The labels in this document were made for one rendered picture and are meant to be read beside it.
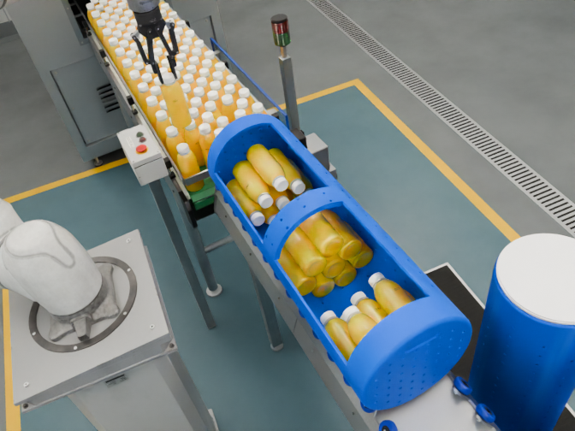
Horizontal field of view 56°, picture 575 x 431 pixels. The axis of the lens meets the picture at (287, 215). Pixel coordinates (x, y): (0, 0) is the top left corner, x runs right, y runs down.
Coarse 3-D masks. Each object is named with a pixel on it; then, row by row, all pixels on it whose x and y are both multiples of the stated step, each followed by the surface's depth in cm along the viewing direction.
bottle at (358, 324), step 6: (354, 312) 123; (360, 312) 124; (348, 318) 123; (354, 318) 121; (360, 318) 121; (366, 318) 120; (348, 324) 122; (354, 324) 120; (360, 324) 119; (366, 324) 119; (372, 324) 119; (348, 330) 122; (354, 330) 120; (360, 330) 119; (366, 330) 118; (354, 336) 119; (360, 336) 118; (354, 342) 120
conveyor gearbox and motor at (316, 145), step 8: (312, 136) 213; (312, 144) 209; (320, 144) 209; (312, 152) 206; (320, 152) 207; (328, 152) 209; (320, 160) 210; (328, 160) 212; (328, 168) 215; (336, 176) 229
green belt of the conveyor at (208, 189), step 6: (204, 168) 201; (204, 180) 196; (210, 180) 195; (204, 186) 194; (210, 186) 193; (192, 192) 192; (198, 192) 192; (204, 192) 192; (210, 192) 192; (192, 198) 190; (198, 198) 191; (210, 198) 192; (198, 204) 191; (204, 204) 192
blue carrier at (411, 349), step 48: (240, 144) 168; (288, 144) 154; (336, 192) 137; (384, 240) 125; (288, 288) 132; (336, 288) 148; (432, 288) 115; (384, 336) 106; (432, 336) 109; (384, 384) 112; (432, 384) 124
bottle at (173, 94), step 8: (168, 88) 171; (176, 88) 172; (168, 96) 172; (176, 96) 173; (184, 96) 176; (168, 104) 175; (176, 104) 174; (184, 104) 176; (176, 112) 176; (184, 112) 177; (176, 120) 179; (184, 120) 179
